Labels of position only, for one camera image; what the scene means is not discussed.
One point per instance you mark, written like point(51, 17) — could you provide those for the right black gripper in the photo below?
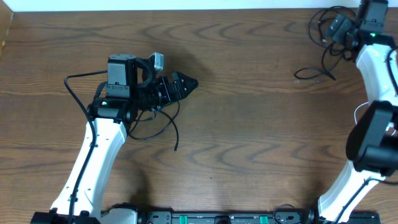
point(346, 23)

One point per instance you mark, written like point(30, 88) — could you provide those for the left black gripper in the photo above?
point(170, 90)

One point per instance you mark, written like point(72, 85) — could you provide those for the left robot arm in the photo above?
point(132, 88)

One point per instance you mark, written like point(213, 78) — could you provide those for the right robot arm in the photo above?
point(371, 152)

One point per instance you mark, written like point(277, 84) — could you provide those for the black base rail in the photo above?
point(217, 217)

